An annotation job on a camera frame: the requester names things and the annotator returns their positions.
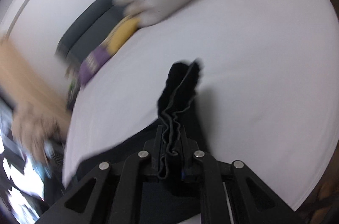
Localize black pants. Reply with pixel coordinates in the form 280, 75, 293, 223
74, 58, 213, 195

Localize beige puffer jacket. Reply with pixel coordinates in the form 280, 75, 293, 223
11, 102, 71, 165

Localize beige curtain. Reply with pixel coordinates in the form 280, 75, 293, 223
1, 41, 70, 122

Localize purple cushion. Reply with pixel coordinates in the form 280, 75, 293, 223
79, 46, 111, 86

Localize white bed sheet mattress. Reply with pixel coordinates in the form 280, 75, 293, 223
63, 0, 338, 209

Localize yellow cushion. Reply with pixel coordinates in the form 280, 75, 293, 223
103, 16, 140, 56

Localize dark grey headboard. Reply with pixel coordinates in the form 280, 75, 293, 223
56, 0, 124, 68

